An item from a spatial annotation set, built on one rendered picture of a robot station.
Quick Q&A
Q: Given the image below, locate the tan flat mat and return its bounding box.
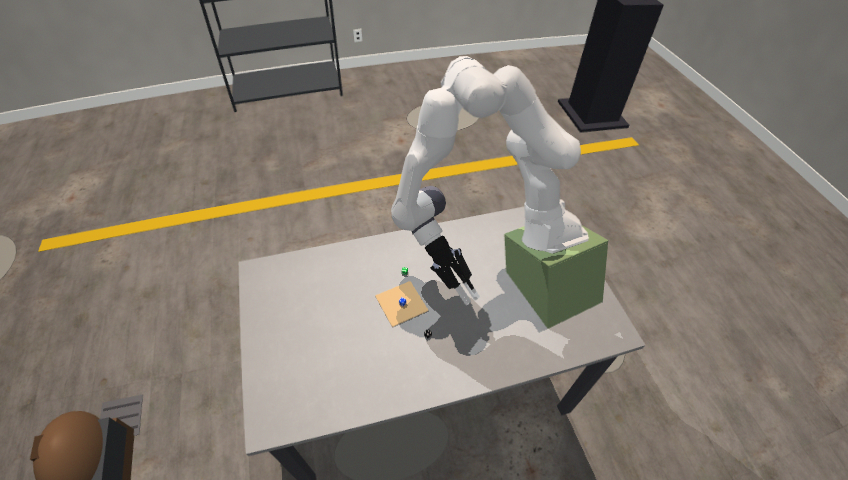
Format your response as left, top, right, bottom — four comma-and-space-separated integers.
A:
375, 281, 429, 327

